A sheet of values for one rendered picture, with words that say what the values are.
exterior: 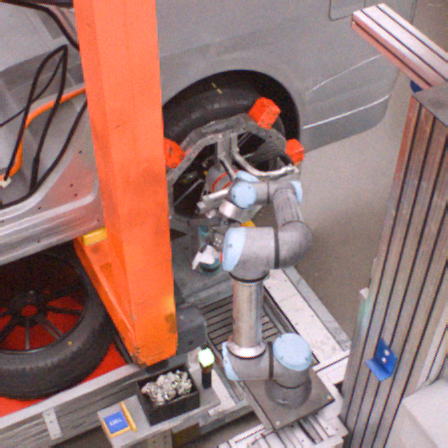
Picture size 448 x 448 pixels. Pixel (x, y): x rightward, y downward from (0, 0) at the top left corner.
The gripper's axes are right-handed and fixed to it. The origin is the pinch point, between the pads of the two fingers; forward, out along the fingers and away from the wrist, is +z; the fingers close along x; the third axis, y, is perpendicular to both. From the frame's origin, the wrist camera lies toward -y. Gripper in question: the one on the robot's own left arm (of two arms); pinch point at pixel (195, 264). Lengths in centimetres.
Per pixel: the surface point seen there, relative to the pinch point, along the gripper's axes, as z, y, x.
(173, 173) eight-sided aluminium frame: -20.0, -25.3, 29.5
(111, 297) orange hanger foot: 31.1, -23.9, 22.4
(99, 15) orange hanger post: -58, -40, -78
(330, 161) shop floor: -48, 25, 193
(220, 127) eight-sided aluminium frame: -43, -18, 36
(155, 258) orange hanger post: 1.2, -10.9, -14.6
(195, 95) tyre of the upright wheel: -49, -33, 38
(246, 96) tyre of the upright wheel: -58, -16, 45
